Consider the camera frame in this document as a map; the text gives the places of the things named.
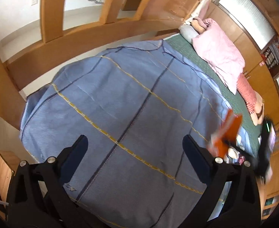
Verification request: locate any tan plush toy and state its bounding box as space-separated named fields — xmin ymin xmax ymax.
xmin=192 ymin=19 xmax=207 ymax=32

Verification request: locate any wooden bunk bed frame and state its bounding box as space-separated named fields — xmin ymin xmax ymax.
xmin=0 ymin=0 xmax=279 ymax=224

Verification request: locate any orange snack packet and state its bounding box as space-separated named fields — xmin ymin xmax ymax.
xmin=207 ymin=109 xmax=243 ymax=158

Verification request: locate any shelf niche with books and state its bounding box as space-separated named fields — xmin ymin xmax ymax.
xmin=260 ymin=37 xmax=279 ymax=69

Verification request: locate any green patterned mattress mat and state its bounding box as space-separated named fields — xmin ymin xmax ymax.
xmin=165 ymin=34 xmax=264 ymax=157

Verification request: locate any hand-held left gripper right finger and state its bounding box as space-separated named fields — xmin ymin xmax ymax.
xmin=182 ymin=135 xmax=261 ymax=228

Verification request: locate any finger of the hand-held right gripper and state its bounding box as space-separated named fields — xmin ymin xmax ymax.
xmin=222 ymin=139 xmax=259 ymax=169

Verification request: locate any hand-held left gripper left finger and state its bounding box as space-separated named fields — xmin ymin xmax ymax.
xmin=7 ymin=135 xmax=90 ymax=228

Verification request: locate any wooden wall cabinet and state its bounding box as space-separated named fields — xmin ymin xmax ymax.
xmin=208 ymin=5 xmax=279 ymax=124

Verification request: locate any light blue pillow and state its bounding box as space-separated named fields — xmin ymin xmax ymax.
xmin=179 ymin=25 xmax=199 ymax=44

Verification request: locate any pink pillow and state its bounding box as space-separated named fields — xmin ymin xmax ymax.
xmin=192 ymin=18 xmax=246 ymax=95

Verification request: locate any blue checked blanket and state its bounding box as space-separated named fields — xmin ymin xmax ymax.
xmin=20 ymin=40 xmax=261 ymax=228

